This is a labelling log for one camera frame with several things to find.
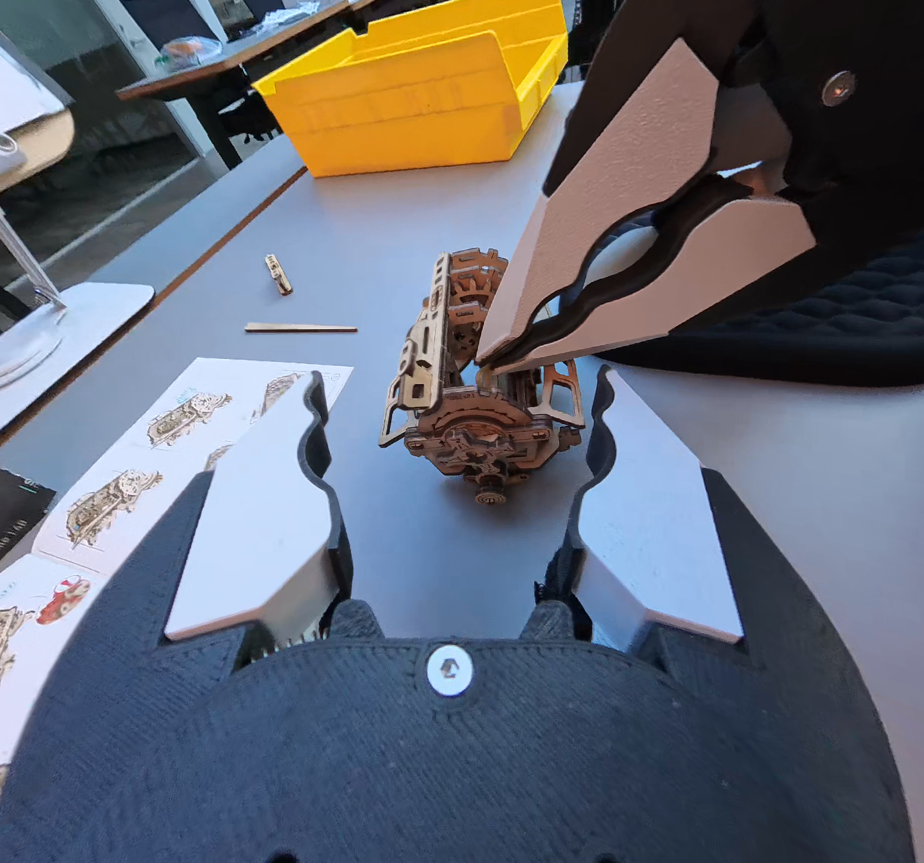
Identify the white document stand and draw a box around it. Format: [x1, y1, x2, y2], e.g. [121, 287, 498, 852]
[0, 33, 156, 431]

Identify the yellow plastic bin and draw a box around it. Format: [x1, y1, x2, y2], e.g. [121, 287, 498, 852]
[253, 0, 569, 178]

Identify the clear plastic bag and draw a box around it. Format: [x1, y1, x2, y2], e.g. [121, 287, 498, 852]
[154, 35, 223, 72]

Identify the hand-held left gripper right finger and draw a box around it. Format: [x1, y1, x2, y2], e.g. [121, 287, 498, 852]
[565, 365, 746, 653]

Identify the illustrated instruction booklet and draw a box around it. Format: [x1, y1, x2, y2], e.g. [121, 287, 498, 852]
[0, 358, 355, 777]

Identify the brown-edged grey desk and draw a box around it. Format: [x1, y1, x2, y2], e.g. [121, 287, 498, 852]
[115, 0, 427, 171]

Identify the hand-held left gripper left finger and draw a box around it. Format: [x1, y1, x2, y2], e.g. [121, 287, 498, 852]
[165, 371, 356, 644]

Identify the wooden mechanical model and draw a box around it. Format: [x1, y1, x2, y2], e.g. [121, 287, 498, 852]
[379, 249, 584, 510]

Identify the black quilted cushion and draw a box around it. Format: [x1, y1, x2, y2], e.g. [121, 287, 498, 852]
[570, 228, 924, 387]

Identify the black model kit box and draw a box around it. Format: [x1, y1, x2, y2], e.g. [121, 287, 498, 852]
[0, 468, 57, 564]

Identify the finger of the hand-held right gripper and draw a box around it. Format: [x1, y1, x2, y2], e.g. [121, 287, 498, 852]
[491, 177, 818, 376]
[475, 39, 793, 366]

